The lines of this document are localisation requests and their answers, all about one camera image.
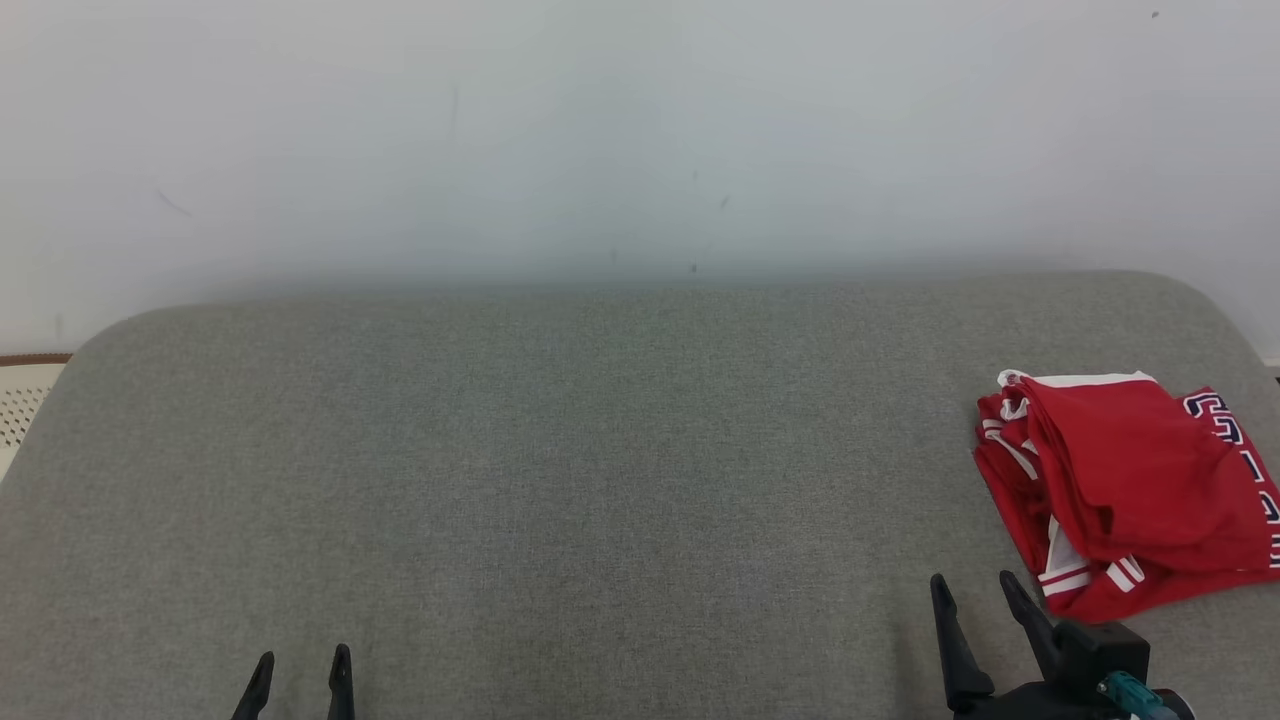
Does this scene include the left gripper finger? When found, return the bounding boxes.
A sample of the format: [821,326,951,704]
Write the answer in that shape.
[231,652,275,720]
[327,644,355,720]

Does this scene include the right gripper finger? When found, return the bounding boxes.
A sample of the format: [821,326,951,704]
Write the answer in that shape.
[1000,570,1063,682]
[930,573,997,713]

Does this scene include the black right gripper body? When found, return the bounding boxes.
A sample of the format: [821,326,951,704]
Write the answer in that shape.
[950,682,1126,720]

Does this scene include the red shirt white sleeves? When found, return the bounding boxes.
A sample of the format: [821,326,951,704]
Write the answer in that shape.
[973,383,1280,625]

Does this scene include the red shorts white stripes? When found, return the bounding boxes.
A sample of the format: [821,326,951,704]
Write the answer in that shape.
[997,370,1280,577]

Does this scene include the grey fabric sofa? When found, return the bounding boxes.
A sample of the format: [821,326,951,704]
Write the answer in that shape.
[0,270,1280,720]

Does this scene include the cream perforated laundry basket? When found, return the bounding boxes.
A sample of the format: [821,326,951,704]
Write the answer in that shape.
[0,353,73,483]

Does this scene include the teal right camera connector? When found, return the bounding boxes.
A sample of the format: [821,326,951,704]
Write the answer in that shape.
[1098,672,1181,720]

